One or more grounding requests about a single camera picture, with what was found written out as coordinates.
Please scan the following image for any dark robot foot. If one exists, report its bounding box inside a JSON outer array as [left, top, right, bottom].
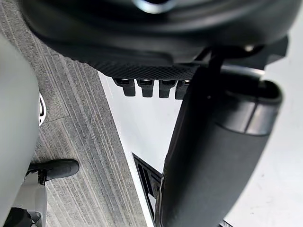
[[28, 158, 80, 183]]

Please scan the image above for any silver robot leg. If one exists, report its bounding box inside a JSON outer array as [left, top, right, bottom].
[[0, 30, 48, 227]]

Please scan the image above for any white cabinet front panel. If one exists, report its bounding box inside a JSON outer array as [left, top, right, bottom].
[[98, 35, 303, 227]]

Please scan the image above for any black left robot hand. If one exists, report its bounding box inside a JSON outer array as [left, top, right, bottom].
[[20, 0, 303, 227]]

